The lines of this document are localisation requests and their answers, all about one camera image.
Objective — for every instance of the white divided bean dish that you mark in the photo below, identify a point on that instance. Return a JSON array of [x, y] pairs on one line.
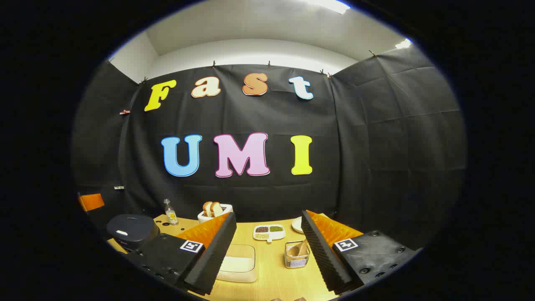
[[269, 232]]

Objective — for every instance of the small clear glass bottle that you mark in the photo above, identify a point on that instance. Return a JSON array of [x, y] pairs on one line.
[[171, 215]]

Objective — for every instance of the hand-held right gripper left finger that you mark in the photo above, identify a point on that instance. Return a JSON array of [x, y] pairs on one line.
[[217, 251]]

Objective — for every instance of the white toaster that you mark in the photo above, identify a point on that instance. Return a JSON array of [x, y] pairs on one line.
[[205, 218]]

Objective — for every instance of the black backdrop cloth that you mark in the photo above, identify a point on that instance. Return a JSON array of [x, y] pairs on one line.
[[376, 146]]

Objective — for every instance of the ceiling light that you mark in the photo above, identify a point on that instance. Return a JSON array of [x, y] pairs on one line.
[[403, 43], [332, 5]]

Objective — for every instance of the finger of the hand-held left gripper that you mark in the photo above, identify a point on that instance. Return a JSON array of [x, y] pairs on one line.
[[92, 202]]

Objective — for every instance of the dark rice cooker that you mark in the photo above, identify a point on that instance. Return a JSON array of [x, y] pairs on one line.
[[131, 230]]

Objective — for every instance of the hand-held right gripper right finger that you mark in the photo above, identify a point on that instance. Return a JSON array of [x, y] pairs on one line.
[[319, 251]]

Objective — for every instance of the wooden spoon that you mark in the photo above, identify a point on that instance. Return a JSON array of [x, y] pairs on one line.
[[294, 250]]

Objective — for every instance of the round white plate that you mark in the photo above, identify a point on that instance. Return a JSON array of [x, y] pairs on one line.
[[296, 225]]

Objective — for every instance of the white rice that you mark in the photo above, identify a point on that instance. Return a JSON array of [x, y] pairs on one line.
[[237, 264]]

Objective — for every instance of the toast bread slice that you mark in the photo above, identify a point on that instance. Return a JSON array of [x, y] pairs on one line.
[[207, 208], [217, 208]]

